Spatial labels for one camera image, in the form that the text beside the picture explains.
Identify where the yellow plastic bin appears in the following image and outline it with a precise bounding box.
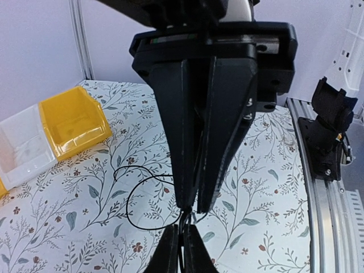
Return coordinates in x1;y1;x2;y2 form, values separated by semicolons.
0;179;8;197
38;86;112;162

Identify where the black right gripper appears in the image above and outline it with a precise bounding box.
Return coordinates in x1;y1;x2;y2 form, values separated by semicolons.
129;21;297;213

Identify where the white translucent plastic bin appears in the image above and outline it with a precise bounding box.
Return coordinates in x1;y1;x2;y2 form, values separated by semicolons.
1;104;57;191

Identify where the right aluminium frame post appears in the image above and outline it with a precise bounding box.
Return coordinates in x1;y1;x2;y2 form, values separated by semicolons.
68;0;94;80

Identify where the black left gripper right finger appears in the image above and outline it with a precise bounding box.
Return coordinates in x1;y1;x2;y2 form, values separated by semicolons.
183;225;218;273

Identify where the left yellow plastic bin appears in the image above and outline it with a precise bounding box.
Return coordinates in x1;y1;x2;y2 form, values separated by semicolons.
0;179;8;197

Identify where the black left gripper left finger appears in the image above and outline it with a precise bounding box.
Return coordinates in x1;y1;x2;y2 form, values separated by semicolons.
144;225;179;273

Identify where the thin black cable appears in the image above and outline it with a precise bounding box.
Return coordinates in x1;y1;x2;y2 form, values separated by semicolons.
113;166;208;273

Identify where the aluminium front rail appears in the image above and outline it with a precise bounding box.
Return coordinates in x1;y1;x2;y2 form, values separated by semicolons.
286;98;363;272

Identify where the right yellow plastic bin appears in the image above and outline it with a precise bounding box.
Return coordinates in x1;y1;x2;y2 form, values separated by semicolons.
38;86;112;162

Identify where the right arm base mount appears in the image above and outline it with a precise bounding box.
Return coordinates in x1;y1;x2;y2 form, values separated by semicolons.
298;77;358;181

